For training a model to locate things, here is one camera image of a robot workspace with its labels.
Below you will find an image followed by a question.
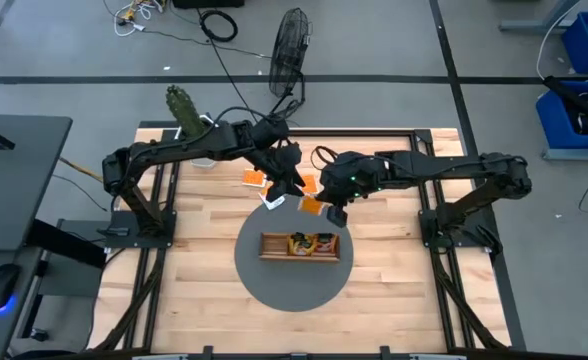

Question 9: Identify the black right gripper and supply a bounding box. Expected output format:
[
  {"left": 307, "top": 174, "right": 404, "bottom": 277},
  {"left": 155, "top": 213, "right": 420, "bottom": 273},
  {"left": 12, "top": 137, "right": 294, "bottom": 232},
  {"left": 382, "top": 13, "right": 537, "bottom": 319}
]
[{"left": 318, "top": 153, "right": 378, "bottom": 230}]

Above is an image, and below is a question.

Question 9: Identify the wooden compartment tea box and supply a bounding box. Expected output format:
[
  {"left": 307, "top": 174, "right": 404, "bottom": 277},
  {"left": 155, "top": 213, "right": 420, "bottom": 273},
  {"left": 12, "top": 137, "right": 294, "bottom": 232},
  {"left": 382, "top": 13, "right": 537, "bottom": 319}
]
[{"left": 257, "top": 231, "right": 342, "bottom": 264}]

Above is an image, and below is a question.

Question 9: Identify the white orange tea packet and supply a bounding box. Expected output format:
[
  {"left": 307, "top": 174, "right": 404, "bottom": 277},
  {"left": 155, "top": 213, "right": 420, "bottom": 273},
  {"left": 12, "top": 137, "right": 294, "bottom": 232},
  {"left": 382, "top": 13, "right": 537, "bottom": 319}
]
[{"left": 258, "top": 182, "right": 287, "bottom": 211}]

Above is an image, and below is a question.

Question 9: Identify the black desk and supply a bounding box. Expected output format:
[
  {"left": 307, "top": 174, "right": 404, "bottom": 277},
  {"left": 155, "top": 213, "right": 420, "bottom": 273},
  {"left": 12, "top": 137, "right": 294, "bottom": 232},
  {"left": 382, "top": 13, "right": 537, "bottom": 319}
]
[{"left": 0, "top": 113, "right": 74, "bottom": 360}]

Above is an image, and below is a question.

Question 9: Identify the yellow red tea packet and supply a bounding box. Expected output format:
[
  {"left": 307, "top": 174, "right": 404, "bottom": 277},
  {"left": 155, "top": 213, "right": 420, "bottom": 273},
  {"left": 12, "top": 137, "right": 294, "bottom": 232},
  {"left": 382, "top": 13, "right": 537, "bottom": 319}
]
[{"left": 287, "top": 232, "right": 318, "bottom": 257}]

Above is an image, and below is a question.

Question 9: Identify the black coiled cable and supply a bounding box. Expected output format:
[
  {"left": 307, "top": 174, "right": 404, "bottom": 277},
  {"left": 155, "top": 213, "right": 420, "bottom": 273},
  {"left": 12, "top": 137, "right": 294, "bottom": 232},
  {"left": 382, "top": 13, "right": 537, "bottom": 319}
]
[{"left": 198, "top": 8, "right": 239, "bottom": 44}]

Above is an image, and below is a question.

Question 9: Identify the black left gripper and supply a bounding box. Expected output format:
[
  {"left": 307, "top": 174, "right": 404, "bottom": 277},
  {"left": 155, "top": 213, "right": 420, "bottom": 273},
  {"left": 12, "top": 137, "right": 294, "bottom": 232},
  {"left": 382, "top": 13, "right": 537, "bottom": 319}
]
[{"left": 261, "top": 137, "right": 307, "bottom": 204}]

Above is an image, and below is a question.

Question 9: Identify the round grey woven placemat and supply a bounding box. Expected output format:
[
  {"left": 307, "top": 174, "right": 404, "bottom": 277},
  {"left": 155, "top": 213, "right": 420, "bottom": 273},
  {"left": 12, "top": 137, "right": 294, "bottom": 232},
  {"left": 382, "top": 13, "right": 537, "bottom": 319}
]
[{"left": 233, "top": 193, "right": 355, "bottom": 314}]

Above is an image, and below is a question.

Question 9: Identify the white cable bundle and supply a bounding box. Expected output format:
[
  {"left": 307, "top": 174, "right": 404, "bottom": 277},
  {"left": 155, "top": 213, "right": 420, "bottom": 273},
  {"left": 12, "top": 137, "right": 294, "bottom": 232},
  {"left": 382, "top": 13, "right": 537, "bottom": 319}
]
[{"left": 102, "top": 0, "right": 168, "bottom": 39}]

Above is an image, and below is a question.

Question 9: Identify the black floor fan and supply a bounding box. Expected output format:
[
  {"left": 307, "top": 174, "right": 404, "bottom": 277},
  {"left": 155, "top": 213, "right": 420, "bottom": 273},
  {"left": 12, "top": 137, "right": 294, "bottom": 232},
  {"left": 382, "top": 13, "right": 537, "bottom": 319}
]
[{"left": 267, "top": 6, "right": 314, "bottom": 121}]

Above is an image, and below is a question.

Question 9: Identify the blue plastic bin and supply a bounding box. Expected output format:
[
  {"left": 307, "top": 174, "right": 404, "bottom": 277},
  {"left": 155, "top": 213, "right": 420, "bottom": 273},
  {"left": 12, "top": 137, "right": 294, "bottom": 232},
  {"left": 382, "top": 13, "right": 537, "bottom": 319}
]
[
  {"left": 535, "top": 79, "right": 588, "bottom": 151},
  {"left": 561, "top": 10, "right": 588, "bottom": 76}
]

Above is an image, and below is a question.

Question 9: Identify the white plant pot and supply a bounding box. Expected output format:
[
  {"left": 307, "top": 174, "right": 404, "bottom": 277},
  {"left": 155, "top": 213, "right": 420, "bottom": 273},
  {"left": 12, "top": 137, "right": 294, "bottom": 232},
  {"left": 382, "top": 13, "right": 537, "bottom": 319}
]
[{"left": 173, "top": 113, "right": 224, "bottom": 170}]

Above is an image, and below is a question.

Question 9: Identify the red peach tea packet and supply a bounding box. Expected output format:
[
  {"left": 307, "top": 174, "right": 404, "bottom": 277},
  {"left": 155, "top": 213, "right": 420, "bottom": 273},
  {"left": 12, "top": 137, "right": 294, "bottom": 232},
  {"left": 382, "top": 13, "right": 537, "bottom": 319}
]
[{"left": 315, "top": 232, "right": 339, "bottom": 256}]

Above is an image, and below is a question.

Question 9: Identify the black computer mouse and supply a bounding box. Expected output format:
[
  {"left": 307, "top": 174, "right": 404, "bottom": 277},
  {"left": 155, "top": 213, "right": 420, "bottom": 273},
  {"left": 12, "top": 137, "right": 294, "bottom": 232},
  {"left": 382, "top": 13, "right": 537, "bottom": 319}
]
[{"left": 0, "top": 263, "right": 23, "bottom": 312}]

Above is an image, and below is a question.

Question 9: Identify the black aluminium rig frame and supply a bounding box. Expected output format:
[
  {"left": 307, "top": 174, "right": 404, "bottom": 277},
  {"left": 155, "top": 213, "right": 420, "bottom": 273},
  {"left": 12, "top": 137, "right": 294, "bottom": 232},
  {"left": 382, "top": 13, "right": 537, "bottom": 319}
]
[{"left": 86, "top": 119, "right": 528, "bottom": 360}]

